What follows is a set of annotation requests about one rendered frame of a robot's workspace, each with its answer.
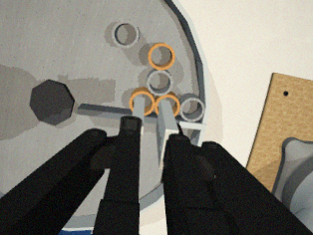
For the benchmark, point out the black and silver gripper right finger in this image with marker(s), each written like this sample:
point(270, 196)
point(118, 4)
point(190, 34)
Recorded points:
point(248, 206)

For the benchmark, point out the blue crate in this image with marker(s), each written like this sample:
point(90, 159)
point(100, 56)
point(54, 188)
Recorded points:
point(84, 232)

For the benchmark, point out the grey metal ring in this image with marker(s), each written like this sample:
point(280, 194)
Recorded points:
point(166, 89)
point(115, 35)
point(195, 115)

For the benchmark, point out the bronze bushing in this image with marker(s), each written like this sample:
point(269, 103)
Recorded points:
point(143, 90)
point(172, 95)
point(168, 64)

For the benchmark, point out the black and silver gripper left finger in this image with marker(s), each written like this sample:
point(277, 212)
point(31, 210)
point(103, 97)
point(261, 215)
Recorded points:
point(43, 202)

